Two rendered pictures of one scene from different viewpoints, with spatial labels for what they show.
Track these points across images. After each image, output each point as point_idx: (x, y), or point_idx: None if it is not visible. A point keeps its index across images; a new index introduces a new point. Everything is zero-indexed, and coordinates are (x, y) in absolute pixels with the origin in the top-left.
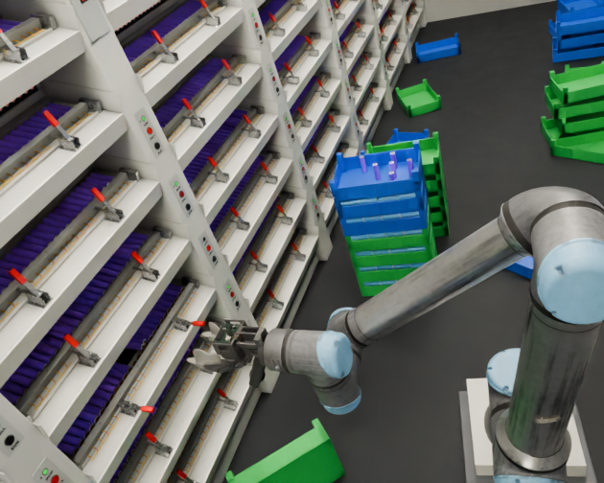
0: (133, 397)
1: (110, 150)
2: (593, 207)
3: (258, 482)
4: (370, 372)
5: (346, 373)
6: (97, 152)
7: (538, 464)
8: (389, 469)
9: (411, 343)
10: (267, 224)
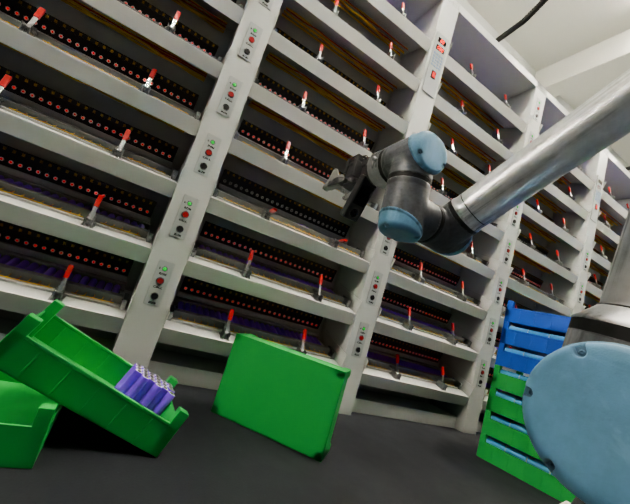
0: (272, 221)
1: None
2: None
3: (261, 342)
4: (432, 468)
5: (424, 158)
6: (382, 116)
7: None
8: (369, 499)
9: (504, 497)
10: (434, 328)
